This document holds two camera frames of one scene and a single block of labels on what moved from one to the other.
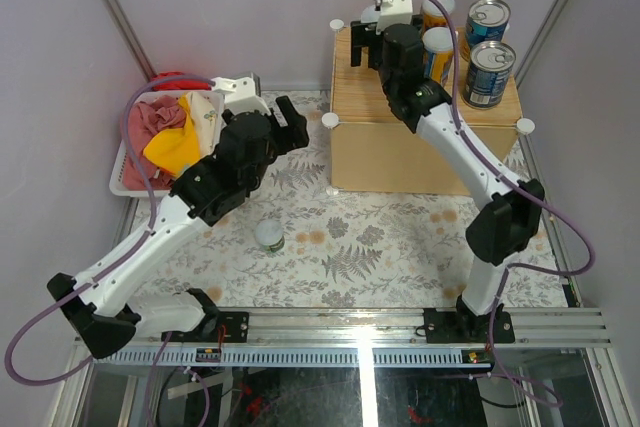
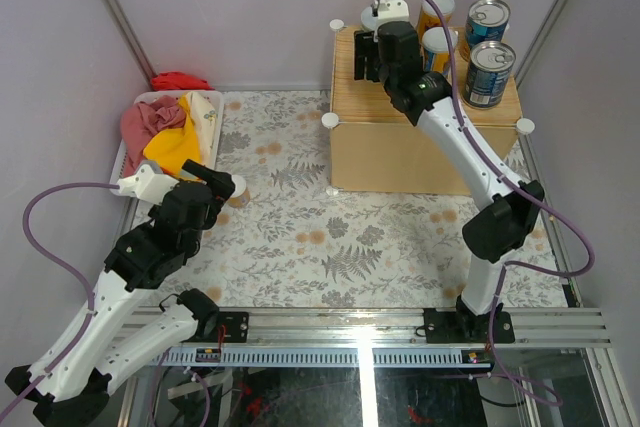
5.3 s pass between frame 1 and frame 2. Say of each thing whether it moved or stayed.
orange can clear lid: stayed
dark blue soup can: stayed
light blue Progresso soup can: stayed
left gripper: moved
